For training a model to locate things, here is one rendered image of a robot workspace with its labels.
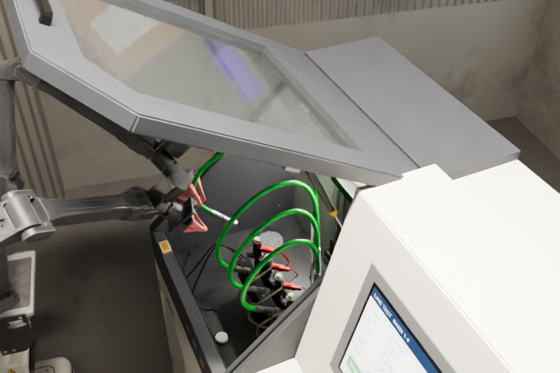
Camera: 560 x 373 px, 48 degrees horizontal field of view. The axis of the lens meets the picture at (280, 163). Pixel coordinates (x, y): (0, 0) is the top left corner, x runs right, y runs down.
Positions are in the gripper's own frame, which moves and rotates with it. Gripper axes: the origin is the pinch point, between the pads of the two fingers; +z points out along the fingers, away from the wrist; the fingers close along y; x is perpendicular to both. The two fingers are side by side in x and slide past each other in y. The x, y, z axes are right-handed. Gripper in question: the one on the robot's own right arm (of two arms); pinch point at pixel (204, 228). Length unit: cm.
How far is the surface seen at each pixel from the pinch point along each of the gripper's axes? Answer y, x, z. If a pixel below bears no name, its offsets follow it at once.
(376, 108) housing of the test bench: 57, 9, 16
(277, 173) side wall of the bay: 9.4, 38.3, 30.7
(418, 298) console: 48, -56, 8
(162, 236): -27.8, 24.7, 8.0
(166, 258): -27.1, 14.0, 8.6
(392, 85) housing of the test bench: 63, 21, 22
